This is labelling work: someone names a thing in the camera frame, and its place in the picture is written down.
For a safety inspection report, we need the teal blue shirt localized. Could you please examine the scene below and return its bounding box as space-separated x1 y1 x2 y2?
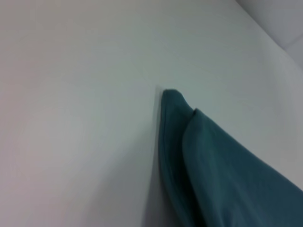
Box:
160 88 303 227

